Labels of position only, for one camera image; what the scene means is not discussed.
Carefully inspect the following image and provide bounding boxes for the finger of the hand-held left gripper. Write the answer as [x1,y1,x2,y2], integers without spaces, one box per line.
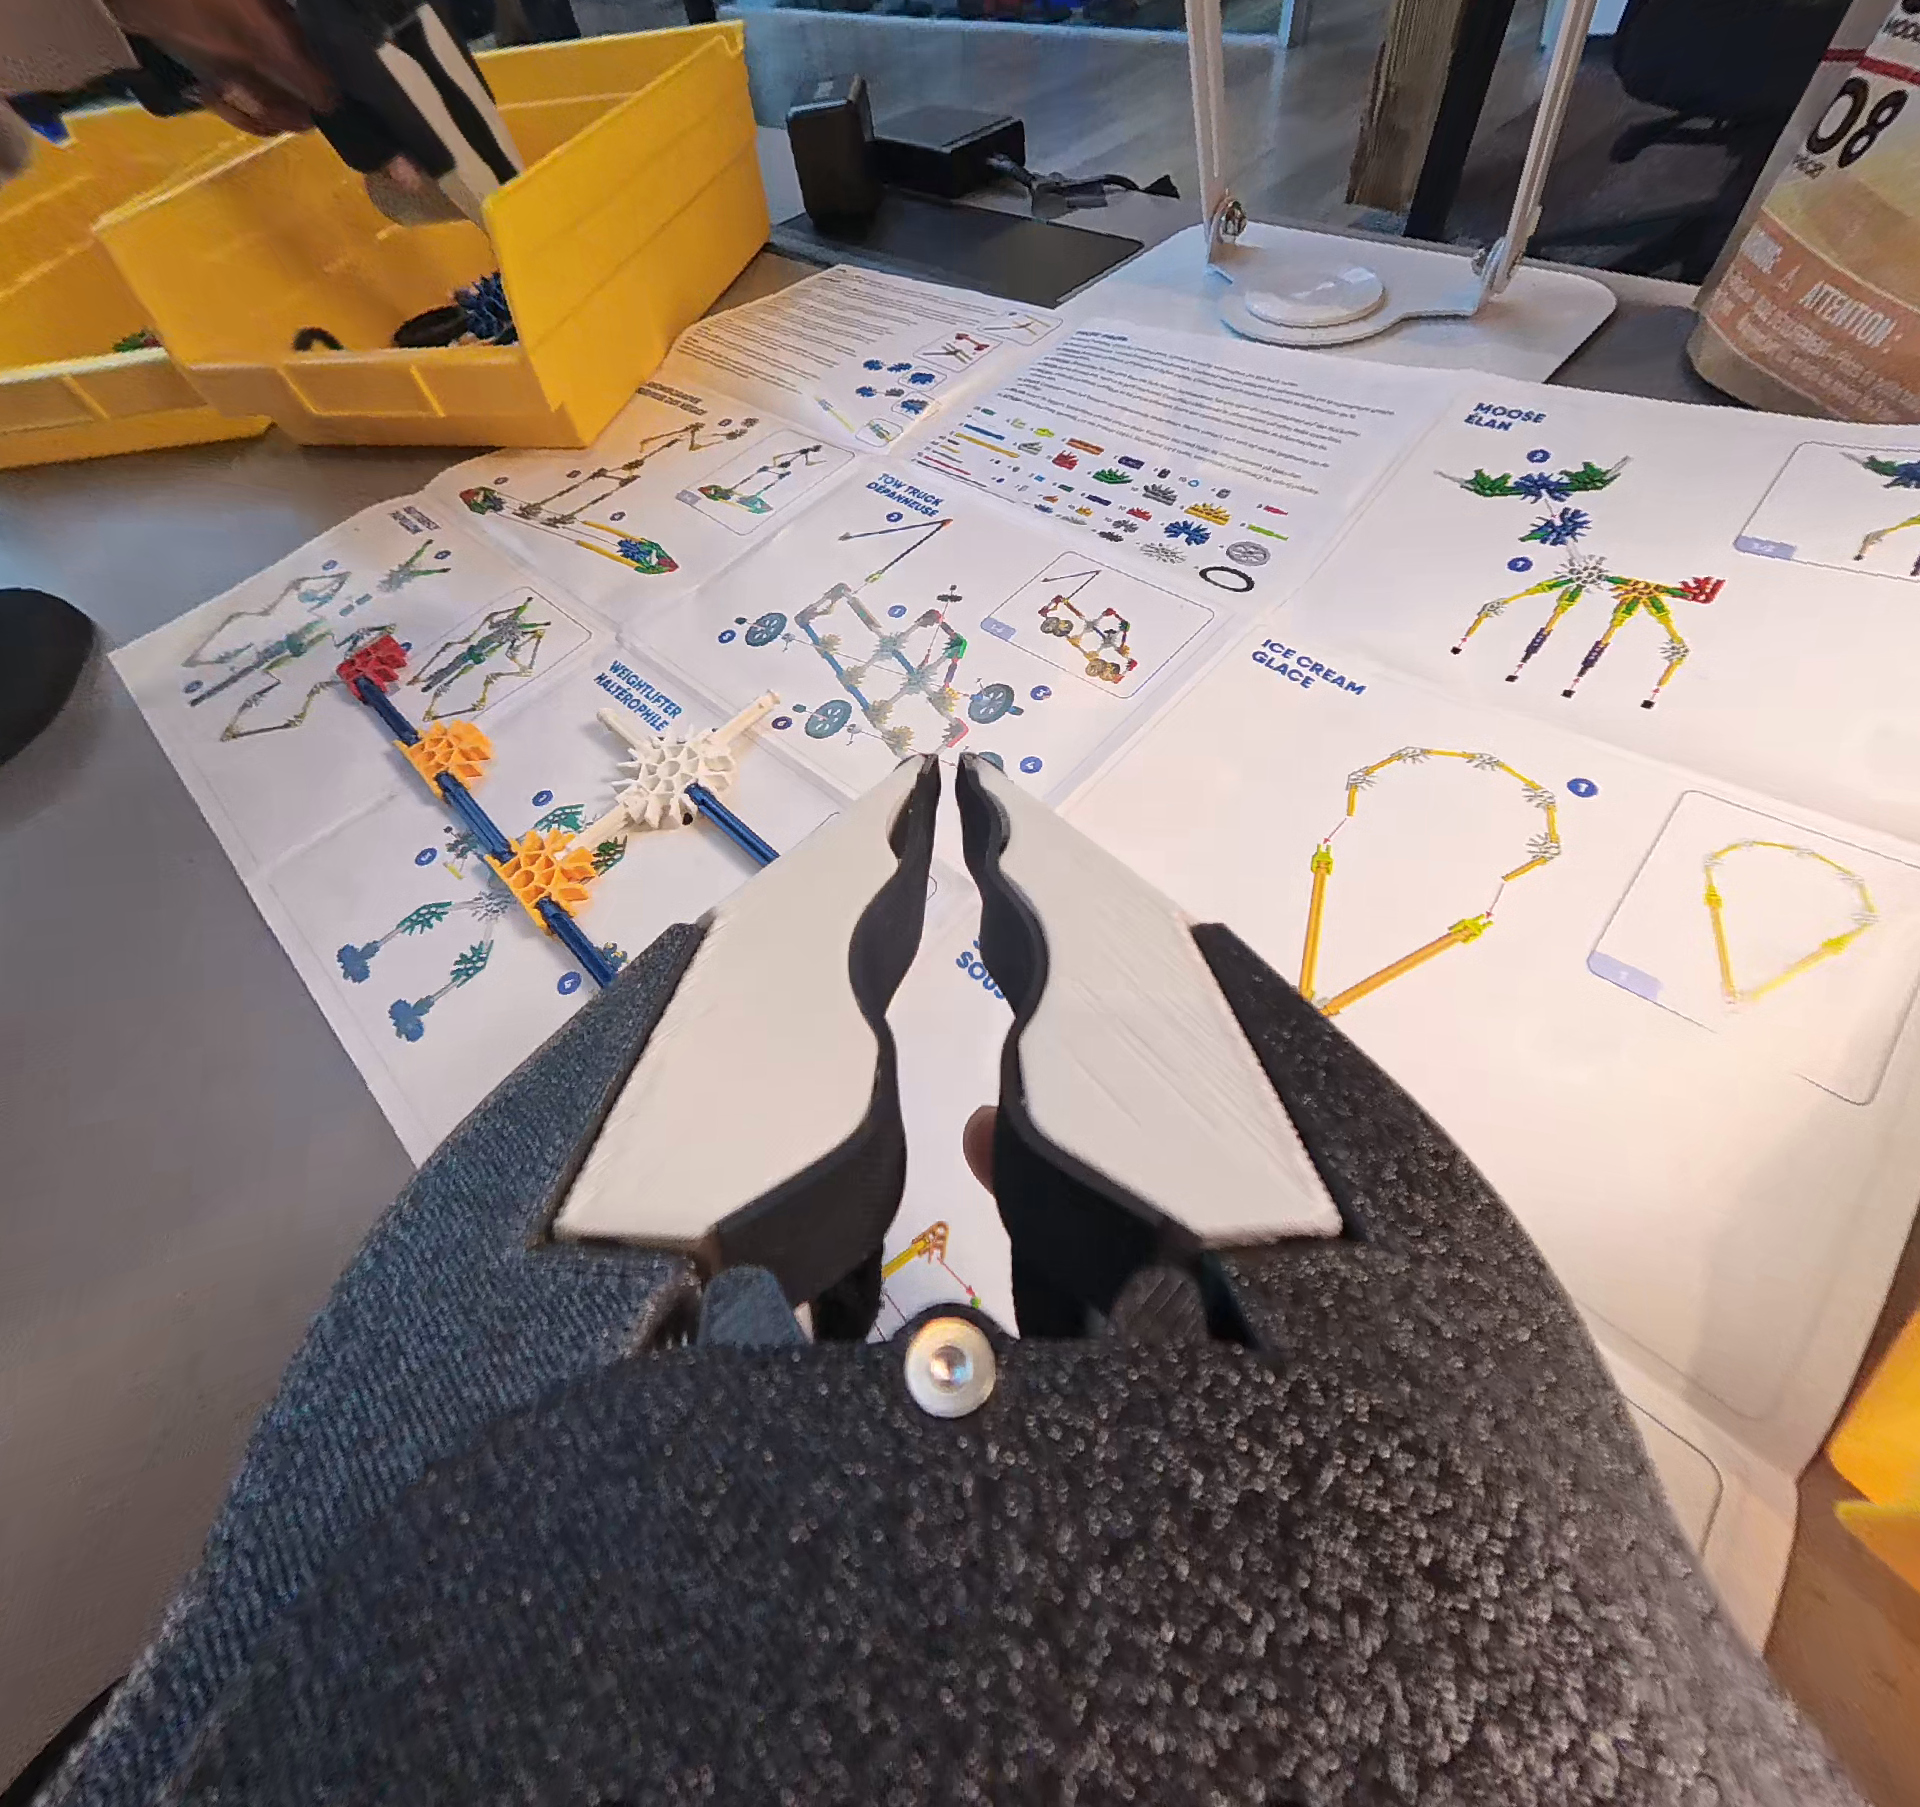
[417,5,526,240]
[372,18,479,217]

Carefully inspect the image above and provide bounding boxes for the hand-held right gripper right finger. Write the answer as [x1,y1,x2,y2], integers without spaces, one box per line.
[954,751,1344,1328]

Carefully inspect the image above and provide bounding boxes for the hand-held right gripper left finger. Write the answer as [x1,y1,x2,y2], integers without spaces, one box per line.
[551,754,943,1306]

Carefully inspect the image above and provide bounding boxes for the pile of colourful toy parts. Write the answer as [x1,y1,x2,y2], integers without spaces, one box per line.
[285,269,524,355]

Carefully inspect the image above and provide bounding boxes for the yellow divided parts bin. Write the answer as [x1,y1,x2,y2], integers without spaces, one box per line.
[97,22,771,448]

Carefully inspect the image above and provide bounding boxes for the blue rod orange connector assembly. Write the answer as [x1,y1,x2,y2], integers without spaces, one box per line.
[361,688,625,990]

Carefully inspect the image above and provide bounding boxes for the black box device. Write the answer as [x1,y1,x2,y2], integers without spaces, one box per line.
[784,76,885,244]

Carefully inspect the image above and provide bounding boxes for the printed instruction sheet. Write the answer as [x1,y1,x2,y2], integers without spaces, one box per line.
[113,263,1920,1651]

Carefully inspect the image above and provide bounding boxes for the black power adapter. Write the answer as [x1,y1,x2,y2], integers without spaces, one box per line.
[872,107,1030,202]

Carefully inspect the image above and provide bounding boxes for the black mesh cushion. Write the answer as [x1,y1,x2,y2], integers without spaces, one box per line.
[0,590,103,767]

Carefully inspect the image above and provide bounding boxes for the white metal stand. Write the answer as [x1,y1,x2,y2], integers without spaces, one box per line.
[1110,0,1629,387]

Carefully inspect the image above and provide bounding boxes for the K'NEX product box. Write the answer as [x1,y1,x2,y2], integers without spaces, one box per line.
[1687,0,1920,424]

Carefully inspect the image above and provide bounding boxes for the black cable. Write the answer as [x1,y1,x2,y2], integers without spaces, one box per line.
[983,165,1183,217]

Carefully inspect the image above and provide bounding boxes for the wooden post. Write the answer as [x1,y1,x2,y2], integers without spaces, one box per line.
[1347,0,1490,210]

